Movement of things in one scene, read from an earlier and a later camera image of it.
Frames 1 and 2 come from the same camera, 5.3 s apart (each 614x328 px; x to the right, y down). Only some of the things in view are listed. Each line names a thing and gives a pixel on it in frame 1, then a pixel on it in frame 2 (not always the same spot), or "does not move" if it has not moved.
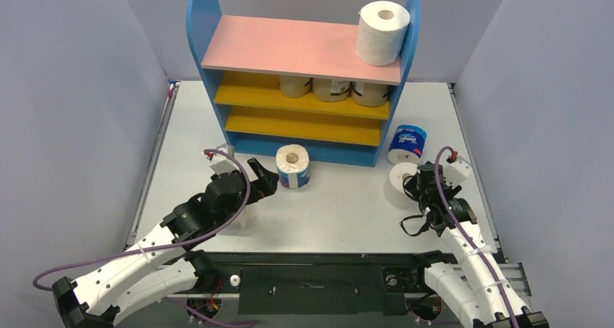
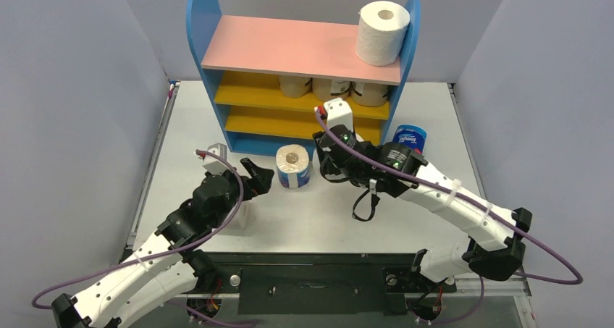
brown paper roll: [331, 90] does not move
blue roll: [292, 162] does not move
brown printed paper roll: [295, 87] does not move
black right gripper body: [424, 185] to [327, 146]
